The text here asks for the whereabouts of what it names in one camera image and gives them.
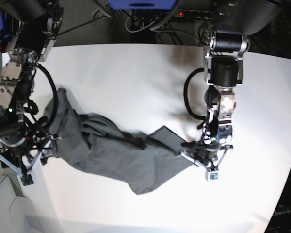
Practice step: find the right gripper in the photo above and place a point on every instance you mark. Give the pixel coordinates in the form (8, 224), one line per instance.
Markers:
(14, 153)

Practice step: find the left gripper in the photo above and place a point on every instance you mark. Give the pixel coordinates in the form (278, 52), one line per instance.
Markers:
(205, 152)

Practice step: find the dark grey t-shirt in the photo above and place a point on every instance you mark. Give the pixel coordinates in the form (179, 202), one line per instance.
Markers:
(93, 144)

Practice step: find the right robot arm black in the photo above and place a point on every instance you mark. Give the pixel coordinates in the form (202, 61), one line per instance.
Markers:
(28, 31)

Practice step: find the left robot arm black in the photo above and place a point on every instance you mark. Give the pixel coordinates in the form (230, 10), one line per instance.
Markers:
(227, 39)

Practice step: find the grey bin at left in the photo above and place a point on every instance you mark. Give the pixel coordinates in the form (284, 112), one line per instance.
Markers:
(17, 214)

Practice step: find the blue box overhead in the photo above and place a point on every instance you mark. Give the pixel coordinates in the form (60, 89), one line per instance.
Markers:
(142, 4)

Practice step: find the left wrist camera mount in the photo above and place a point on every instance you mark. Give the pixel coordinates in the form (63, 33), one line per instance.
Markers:
(211, 168)

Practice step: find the black power strip red switch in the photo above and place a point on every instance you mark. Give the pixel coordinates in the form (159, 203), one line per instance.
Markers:
(193, 14)

